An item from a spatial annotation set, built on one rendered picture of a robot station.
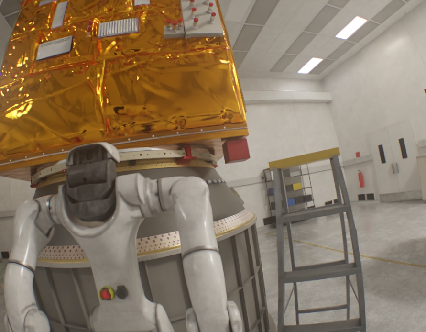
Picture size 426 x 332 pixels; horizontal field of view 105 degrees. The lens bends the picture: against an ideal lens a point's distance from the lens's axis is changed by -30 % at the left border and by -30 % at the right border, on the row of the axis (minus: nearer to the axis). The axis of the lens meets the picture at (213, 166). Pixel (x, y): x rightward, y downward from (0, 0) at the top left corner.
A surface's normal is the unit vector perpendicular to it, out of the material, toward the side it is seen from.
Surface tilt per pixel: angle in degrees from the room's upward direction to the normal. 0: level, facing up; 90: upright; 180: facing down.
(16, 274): 63
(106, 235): 121
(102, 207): 85
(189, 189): 57
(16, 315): 82
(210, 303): 77
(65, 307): 90
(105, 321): 82
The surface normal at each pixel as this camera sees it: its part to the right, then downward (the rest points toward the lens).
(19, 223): 0.00, -0.55
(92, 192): 0.24, -0.25
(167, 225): 0.38, -0.63
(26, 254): 0.75, -0.58
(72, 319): -0.07, -0.11
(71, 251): -0.09, -0.80
